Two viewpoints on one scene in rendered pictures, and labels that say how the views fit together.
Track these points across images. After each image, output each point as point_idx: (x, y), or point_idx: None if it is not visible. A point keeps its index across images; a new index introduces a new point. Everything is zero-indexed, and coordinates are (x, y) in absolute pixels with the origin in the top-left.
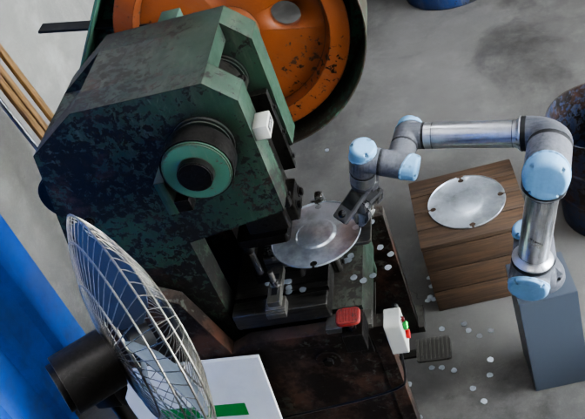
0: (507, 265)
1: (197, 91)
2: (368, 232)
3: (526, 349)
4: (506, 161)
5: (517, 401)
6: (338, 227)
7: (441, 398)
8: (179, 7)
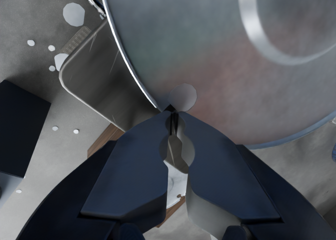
0: (20, 179)
1: None
2: (111, 112)
3: (4, 104)
4: (158, 225)
5: (7, 61)
6: (248, 53)
7: (65, 21)
8: None
